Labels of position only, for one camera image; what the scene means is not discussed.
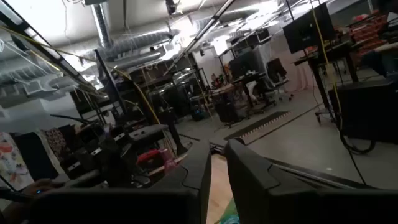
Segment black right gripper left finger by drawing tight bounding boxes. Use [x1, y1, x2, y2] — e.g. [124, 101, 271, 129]
[29, 140, 213, 224]

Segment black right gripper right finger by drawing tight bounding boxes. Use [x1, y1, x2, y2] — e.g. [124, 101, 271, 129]
[224, 138, 398, 224]

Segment blue artificial flower spray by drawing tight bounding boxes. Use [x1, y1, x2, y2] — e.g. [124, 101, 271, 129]
[214, 198, 241, 224]

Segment pink plastic container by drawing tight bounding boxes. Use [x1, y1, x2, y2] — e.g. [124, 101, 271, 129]
[159, 147, 177, 174]

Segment person's hand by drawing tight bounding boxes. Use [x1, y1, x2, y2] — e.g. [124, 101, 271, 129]
[21, 179, 65, 198]

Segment black ribbed floor mat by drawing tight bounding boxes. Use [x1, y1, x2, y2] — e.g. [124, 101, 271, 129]
[223, 110, 292, 141]

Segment dark patterned cloth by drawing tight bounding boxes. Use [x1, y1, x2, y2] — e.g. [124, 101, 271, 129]
[40, 128, 73, 162]

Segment black cloth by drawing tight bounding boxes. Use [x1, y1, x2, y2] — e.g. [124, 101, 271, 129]
[14, 132, 60, 182]

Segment colourful printed cloth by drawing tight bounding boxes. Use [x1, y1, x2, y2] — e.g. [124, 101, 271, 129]
[0, 131, 35, 191]

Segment black equipment case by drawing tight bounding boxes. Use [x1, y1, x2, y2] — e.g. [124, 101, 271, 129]
[328, 78, 398, 144]

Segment black desk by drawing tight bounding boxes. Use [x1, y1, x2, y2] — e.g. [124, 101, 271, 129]
[294, 40, 360, 124]

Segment black office chair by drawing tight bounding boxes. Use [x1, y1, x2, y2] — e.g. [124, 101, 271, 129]
[262, 58, 295, 108]

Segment black monitor on stand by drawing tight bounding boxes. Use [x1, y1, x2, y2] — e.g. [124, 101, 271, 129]
[282, 2, 336, 55]

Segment black aluminium table frame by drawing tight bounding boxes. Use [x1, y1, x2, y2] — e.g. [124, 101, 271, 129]
[208, 139, 379, 190]

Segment black cable coil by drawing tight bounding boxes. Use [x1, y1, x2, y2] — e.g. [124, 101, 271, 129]
[338, 123, 377, 187]

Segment yellow cable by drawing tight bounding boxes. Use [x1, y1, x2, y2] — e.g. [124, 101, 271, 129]
[310, 0, 343, 131]

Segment silver ventilation duct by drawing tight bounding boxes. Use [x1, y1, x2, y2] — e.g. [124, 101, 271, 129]
[90, 2, 182, 62]

